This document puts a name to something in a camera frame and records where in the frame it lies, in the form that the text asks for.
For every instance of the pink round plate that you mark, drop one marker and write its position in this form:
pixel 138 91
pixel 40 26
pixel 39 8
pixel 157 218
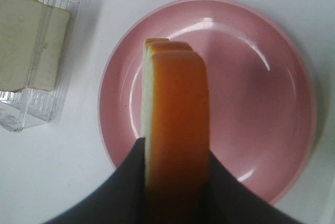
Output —
pixel 263 106

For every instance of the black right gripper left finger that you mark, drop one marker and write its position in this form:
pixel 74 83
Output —
pixel 120 199

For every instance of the white bread slice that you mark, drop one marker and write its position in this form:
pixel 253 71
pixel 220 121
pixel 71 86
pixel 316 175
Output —
pixel 175 117
pixel 20 29

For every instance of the left clear plastic container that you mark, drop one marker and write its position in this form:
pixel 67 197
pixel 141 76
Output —
pixel 31 107

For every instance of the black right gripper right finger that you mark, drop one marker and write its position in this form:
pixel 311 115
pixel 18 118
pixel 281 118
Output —
pixel 229 201

